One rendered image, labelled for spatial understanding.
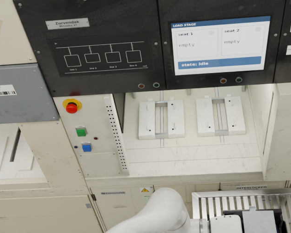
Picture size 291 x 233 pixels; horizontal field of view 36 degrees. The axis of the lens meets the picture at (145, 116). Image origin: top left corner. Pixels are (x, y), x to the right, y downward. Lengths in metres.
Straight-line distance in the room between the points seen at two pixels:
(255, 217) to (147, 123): 0.78
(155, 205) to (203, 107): 1.08
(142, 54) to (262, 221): 0.65
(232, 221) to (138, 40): 0.65
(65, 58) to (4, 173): 0.87
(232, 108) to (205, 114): 0.13
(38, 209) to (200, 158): 0.83
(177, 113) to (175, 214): 1.04
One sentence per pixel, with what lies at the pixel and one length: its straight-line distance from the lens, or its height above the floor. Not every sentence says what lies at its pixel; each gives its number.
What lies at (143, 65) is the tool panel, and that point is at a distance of 1.42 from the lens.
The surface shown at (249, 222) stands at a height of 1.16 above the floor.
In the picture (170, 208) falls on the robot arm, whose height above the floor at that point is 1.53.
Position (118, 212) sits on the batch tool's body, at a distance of 2.22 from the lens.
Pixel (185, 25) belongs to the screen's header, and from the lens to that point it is 1.32.
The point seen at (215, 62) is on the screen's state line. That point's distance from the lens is 1.42.
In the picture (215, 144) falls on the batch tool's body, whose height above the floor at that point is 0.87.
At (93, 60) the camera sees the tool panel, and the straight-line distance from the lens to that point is 1.42.
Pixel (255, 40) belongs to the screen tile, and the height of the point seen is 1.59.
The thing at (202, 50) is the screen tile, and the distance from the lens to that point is 1.38.
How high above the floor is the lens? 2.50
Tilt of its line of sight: 50 degrees down
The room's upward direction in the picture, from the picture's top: 10 degrees counter-clockwise
